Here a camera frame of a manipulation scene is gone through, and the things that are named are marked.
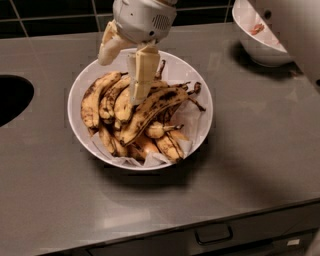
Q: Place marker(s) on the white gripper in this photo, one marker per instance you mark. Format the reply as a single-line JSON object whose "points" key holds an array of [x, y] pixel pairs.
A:
{"points": [[141, 20]]}

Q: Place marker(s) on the lower right banana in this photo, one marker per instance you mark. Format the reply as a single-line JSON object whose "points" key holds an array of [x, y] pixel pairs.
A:
{"points": [[169, 145]]}

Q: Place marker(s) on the small stubby banana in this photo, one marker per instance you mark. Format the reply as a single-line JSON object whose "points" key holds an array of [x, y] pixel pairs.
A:
{"points": [[157, 130]]}

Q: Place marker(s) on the white bowl with bananas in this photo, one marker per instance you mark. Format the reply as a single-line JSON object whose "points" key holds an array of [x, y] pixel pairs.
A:
{"points": [[176, 71]]}

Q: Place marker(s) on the grey drawer front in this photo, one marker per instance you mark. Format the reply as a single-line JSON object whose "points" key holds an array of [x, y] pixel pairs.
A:
{"points": [[253, 235]]}

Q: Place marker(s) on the white paper bowl liner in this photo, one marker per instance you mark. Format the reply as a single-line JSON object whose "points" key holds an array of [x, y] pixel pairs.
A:
{"points": [[143, 153]]}

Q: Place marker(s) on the large front spotted banana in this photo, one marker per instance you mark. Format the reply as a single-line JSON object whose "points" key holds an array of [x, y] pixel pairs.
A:
{"points": [[150, 108]]}

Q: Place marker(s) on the lower left banana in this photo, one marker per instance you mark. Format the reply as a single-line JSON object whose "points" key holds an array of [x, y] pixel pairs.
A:
{"points": [[111, 144]]}

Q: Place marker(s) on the black drawer handle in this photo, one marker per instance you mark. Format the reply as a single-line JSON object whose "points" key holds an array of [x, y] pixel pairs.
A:
{"points": [[213, 234]]}

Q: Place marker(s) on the dark round counter opening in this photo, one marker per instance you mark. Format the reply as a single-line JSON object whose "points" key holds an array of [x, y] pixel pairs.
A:
{"points": [[16, 93]]}

